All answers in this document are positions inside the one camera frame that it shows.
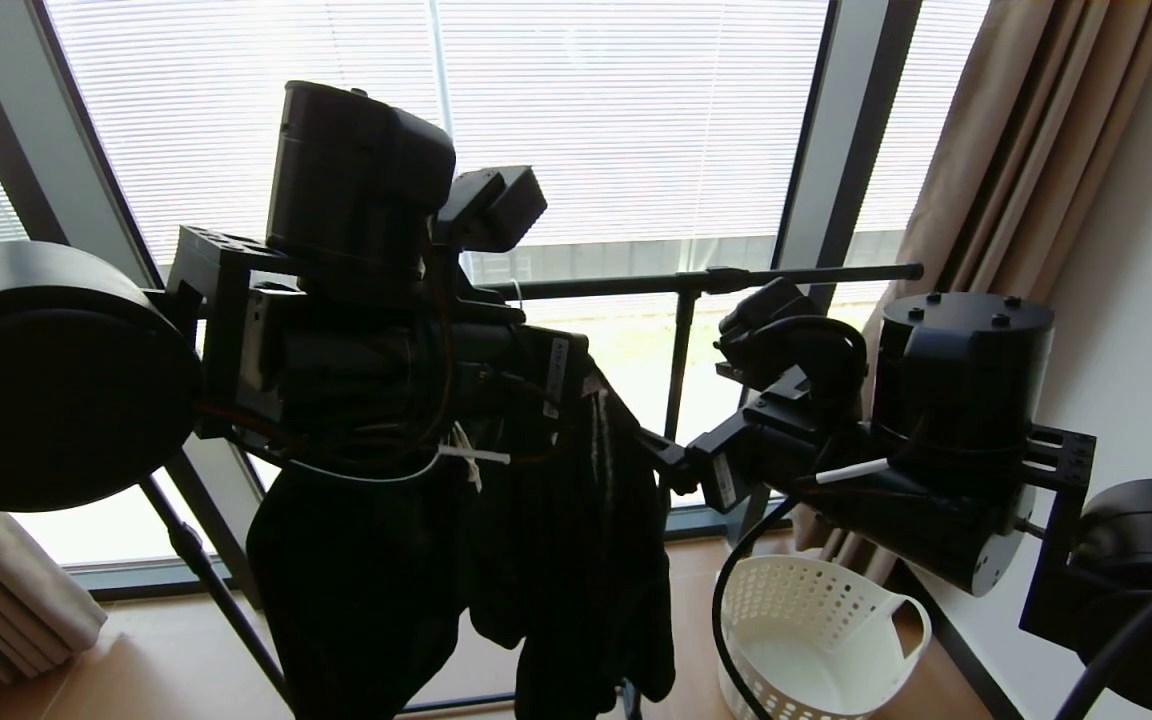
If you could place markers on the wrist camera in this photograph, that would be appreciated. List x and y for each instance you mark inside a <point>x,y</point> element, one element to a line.
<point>496,205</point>
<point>786,330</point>

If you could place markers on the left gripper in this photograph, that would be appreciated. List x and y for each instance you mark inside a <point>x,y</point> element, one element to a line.
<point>526,380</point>

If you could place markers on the brown curtain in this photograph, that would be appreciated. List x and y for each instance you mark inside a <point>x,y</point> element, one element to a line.
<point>1016,150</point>
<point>6,600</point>

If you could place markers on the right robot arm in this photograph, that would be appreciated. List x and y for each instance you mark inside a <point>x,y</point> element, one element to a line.
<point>966,400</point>

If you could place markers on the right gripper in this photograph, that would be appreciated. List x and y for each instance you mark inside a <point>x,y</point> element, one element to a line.
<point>766,450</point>

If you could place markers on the black garment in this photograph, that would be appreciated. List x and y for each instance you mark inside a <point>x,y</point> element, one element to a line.
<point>576,560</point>
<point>356,600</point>

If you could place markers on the black clothes rack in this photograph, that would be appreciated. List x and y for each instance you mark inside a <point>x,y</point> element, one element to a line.
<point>736,278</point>

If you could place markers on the white laundry basket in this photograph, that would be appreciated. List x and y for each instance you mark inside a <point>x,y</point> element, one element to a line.
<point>816,640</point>

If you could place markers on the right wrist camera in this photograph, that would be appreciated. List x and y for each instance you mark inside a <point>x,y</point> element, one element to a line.
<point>786,330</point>

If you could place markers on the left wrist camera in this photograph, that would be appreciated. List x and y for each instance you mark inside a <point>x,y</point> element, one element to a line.
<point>496,205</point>

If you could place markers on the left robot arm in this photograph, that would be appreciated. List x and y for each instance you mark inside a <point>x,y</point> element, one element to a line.
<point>56,380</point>

